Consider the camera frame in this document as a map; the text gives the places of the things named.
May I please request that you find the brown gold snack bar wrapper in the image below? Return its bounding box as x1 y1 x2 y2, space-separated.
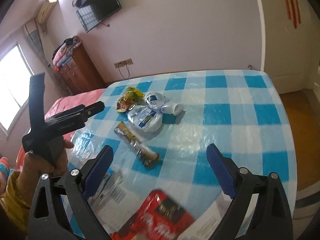
114 121 160 168

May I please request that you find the red milk tea packet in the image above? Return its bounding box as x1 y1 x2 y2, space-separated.
110 189 195 239

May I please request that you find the yellow sleeved left forearm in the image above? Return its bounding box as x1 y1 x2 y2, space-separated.
1 171 35 238

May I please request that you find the person's left hand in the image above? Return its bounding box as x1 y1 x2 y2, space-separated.
17 139 75 181

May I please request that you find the pink floral bed sheet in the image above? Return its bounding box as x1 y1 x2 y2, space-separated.
16 88 105 171

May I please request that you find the brown wooden cabinet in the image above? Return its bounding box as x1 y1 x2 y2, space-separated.
59 44 106 95

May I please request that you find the bright window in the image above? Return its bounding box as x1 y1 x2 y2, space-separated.
1 43 34 134

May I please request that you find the folded clothes pile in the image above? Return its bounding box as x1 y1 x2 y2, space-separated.
52 36 82 72

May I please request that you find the yellow green snack wrapper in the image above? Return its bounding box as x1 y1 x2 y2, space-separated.
116 86 144 113

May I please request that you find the white blue crumpled bag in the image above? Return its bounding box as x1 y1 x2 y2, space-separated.
127 105 163 133

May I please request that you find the grey patterned curtain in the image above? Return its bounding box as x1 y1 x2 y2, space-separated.
23 19 69 96

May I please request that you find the blue white checkered tablecloth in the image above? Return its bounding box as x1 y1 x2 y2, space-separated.
61 69 298 239

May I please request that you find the white blue plastic bottle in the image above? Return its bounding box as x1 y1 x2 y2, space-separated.
144 91 184 116

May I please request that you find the white air conditioner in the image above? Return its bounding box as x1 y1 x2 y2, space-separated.
37 0 59 24

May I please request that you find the white door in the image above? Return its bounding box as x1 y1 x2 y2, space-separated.
257 0 319 94

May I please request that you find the wall power socket strip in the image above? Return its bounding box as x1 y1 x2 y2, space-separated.
114 59 133 68

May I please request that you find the wall-mounted black television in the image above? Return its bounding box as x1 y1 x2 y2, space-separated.
76 0 121 33

